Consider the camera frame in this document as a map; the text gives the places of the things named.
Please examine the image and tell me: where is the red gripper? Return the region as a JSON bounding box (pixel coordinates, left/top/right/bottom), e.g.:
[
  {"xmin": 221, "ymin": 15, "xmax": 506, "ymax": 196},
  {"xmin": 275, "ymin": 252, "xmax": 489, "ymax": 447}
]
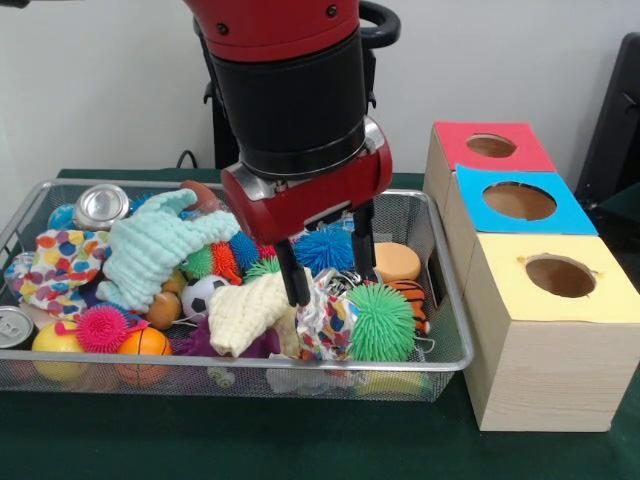
[{"xmin": 220, "ymin": 118, "xmax": 394, "ymax": 308}]

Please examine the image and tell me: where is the white patterned cloth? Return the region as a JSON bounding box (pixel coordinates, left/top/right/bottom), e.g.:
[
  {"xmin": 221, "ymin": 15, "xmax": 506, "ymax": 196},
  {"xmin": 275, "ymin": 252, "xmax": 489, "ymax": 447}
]
[{"xmin": 297, "ymin": 272, "xmax": 361, "ymax": 362}]

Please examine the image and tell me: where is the clear mesh bin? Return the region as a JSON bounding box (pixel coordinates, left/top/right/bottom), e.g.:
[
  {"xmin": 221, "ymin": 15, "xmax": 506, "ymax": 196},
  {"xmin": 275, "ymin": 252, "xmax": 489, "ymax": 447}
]
[{"xmin": 0, "ymin": 178, "xmax": 476, "ymax": 403}]

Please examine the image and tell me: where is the wooden box with three holes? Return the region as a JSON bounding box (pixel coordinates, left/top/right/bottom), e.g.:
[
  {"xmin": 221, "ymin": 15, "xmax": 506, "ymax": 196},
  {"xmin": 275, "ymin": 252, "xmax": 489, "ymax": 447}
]
[{"xmin": 423, "ymin": 121, "xmax": 640, "ymax": 433}]

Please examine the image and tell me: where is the blue spiky ball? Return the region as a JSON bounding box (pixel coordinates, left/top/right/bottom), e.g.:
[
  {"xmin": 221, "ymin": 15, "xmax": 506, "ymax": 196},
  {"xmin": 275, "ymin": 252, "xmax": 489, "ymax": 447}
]
[{"xmin": 293, "ymin": 225, "xmax": 357, "ymax": 277}]

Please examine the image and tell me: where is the tan round wooden block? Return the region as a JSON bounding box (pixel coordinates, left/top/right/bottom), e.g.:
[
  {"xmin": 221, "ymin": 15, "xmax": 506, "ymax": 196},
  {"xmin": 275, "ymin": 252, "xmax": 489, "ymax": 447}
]
[{"xmin": 372, "ymin": 242, "xmax": 423, "ymax": 284}]

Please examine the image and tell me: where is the green spiky ball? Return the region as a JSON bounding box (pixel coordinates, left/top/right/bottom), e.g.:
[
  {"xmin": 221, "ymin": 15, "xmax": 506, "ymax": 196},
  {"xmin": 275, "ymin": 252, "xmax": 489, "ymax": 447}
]
[{"xmin": 345, "ymin": 282, "xmax": 417, "ymax": 363}]

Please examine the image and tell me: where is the cream yellow cloth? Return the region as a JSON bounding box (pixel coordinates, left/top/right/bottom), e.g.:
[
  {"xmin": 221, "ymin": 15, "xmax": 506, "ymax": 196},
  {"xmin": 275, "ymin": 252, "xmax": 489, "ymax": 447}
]
[{"xmin": 207, "ymin": 270, "xmax": 303, "ymax": 358}]

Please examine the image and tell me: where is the small soccer ball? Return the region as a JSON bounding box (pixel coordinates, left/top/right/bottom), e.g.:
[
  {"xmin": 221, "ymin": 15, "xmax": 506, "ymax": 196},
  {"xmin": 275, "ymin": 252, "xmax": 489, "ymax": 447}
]
[{"xmin": 181, "ymin": 275, "xmax": 230, "ymax": 321}]

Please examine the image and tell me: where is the mint green cloth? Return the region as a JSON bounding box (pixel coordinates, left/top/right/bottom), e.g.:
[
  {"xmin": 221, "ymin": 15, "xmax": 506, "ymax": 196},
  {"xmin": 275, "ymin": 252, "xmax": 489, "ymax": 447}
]
[{"xmin": 97, "ymin": 188, "xmax": 244, "ymax": 313}]

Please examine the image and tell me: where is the dark green tablecloth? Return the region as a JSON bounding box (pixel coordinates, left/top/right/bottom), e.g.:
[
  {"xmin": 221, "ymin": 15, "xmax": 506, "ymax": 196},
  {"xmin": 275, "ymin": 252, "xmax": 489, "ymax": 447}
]
[{"xmin": 0, "ymin": 168, "xmax": 640, "ymax": 480}]

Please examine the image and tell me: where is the small orange basketball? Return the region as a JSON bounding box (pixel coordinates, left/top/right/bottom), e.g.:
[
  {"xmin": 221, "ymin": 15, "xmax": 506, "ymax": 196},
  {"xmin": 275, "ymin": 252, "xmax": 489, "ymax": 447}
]
[{"xmin": 115, "ymin": 327, "xmax": 173, "ymax": 387}]

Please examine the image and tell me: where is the silver drink can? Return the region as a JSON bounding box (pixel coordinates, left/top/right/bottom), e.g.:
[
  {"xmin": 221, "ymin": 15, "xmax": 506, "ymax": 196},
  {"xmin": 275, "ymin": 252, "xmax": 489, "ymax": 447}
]
[{"xmin": 74, "ymin": 184, "xmax": 131, "ymax": 232}]

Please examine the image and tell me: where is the pink spiky ball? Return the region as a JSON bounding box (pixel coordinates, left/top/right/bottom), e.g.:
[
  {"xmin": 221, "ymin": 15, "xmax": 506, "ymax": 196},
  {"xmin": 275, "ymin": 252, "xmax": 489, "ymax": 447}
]
[{"xmin": 75, "ymin": 305, "xmax": 129, "ymax": 354}]

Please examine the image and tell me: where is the black upright panel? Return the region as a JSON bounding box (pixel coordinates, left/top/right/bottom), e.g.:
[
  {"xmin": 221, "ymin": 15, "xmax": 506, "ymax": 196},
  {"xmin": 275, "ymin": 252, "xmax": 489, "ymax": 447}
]
[{"xmin": 575, "ymin": 33, "xmax": 640, "ymax": 216}]

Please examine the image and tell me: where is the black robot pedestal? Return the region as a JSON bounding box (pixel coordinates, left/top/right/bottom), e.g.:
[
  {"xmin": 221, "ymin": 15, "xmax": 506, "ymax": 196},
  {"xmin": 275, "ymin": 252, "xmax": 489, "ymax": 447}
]
[{"xmin": 203, "ymin": 0, "xmax": 402, "ymax": 171}]

